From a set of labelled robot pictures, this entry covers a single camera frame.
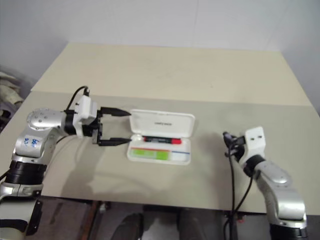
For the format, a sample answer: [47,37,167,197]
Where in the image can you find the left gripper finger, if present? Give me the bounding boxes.
[97,136,132,147]
[100,106,132,118]

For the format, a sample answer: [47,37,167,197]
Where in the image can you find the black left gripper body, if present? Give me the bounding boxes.
[82,116,104,146]

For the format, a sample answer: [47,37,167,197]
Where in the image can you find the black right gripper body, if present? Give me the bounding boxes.
[226,134,247,158]

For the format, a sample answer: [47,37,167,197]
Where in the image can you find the red and black marker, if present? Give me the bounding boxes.
[142,135,183,146]

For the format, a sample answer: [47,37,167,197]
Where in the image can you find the white plastic pencil case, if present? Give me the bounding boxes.
[126,108,196,166]

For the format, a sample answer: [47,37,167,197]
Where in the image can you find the beige crumpled cloth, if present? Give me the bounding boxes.
[0,71,25,105]

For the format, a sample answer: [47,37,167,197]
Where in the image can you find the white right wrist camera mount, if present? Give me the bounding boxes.
[236,126,266,163]

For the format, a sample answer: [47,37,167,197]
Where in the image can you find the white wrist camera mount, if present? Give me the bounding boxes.
[236,126,266,163]
[74,96,98,139]

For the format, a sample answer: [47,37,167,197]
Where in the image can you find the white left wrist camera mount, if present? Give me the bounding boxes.
[74,96,98,139]

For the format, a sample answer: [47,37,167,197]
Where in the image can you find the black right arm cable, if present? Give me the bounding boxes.
[222,131,255,240]

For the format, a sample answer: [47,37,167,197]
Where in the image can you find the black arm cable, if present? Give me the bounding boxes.
[222,131,255,240]
[65,86,91,113]

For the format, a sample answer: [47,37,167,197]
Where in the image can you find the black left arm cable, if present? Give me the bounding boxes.
[65,86,91,113]

